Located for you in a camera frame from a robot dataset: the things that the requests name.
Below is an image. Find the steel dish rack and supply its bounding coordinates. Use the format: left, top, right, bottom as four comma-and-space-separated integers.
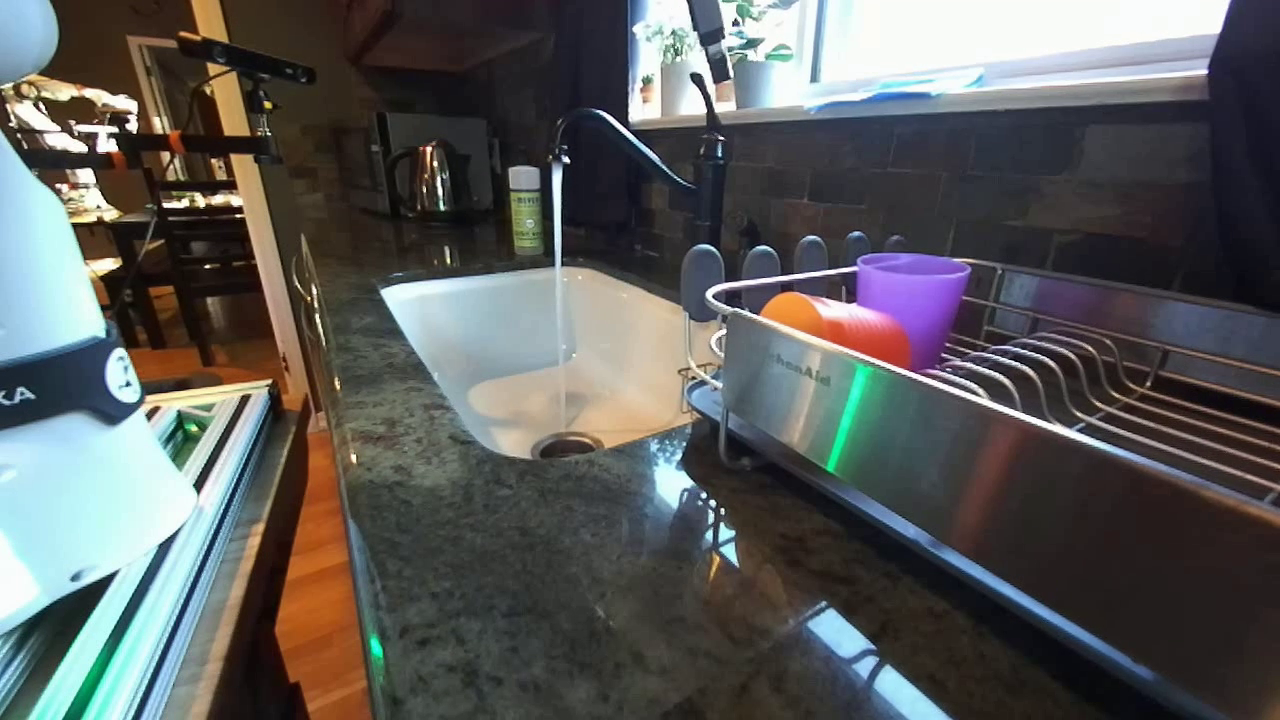
679, 234, 1280, 720

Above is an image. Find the window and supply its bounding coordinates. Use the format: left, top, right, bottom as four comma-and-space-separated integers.
808, 0, 1233, 89

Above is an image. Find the plant in white pot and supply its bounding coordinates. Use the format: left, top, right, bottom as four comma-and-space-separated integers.
634, 18, 702, 118

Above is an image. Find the silver countertop appliance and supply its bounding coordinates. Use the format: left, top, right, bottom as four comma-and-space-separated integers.
370, 110, 497, 217

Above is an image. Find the black faucet handle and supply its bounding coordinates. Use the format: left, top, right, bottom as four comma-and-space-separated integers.
689, 72, 724, 137

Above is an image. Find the dark wooden chair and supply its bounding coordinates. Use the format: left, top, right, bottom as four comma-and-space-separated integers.
140, 165, 263, 368

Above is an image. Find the steel kettle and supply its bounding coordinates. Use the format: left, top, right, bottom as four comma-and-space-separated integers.
386, 139, 473, 222

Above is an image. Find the orange plastic cup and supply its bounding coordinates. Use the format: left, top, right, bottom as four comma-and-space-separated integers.
759, 291, 913, 370

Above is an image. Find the black faucet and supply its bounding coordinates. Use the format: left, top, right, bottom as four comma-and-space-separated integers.
547, 72, 732, 253

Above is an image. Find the camera on mount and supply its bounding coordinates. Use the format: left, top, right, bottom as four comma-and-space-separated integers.
118, 31, 318, 167

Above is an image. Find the dark curtain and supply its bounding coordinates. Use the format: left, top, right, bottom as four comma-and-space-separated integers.
1206, 0, 1280, 313

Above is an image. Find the purple plastic cup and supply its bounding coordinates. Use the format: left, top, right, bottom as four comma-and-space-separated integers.
855, 252, 973, 373

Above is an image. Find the plant in grey pot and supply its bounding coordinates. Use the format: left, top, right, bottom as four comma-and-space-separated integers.
718, 0, 802, 110

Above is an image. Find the dark dining table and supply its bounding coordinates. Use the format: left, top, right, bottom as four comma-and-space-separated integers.
70, 196, 246, 351

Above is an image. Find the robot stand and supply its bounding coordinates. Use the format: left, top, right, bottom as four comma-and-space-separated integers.
0, 378, 312, 720

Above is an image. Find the blue cloth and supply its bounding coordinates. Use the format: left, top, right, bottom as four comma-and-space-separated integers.
804, 67, 987, 114

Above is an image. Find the white sink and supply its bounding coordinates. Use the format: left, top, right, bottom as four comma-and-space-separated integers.
379, 262, 723, 462

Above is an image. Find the green label soap bottle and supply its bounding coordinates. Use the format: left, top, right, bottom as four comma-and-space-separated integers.
506, 165, 546, 258

